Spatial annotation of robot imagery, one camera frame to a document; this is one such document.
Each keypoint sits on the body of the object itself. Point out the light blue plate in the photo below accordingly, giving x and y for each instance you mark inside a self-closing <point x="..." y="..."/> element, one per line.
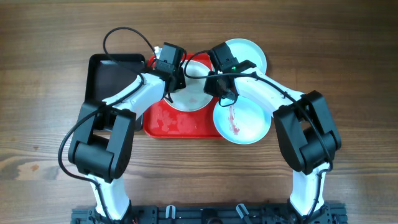
<point x="244" y="49"/>
<point x="244" y="122"/>

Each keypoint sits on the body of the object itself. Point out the red tray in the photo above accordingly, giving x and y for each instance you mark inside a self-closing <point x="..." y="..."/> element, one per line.
<point x="164" y="122"/>

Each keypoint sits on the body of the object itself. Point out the black tray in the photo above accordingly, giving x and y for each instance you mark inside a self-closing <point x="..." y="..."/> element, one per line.
<point x="105" y="78"/>

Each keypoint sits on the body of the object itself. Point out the white plate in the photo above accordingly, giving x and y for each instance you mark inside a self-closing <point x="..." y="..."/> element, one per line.
<point x="192" y="97"/>

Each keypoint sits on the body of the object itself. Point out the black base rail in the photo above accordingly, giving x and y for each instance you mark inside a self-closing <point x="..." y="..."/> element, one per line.
<point x="268" y="213"/>

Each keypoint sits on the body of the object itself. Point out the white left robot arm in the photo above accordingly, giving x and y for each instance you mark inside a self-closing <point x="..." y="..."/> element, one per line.
<point x="101" y="139"/>

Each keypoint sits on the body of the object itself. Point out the light blue near plate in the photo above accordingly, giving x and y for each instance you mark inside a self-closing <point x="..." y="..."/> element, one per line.
<point x="244" y="122"/>

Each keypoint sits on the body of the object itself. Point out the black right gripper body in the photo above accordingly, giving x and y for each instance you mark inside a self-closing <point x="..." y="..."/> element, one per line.
<point x="213" y="87"/>

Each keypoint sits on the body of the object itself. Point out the light blue far plate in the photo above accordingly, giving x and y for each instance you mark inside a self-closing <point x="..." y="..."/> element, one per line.
<point x="244" y="49"/>

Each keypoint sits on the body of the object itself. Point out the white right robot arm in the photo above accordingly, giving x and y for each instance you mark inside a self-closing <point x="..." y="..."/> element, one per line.
<point x="306" y="132"/>

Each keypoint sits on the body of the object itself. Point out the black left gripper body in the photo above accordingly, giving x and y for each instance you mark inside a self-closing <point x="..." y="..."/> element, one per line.
<point x="181" y="81"/>

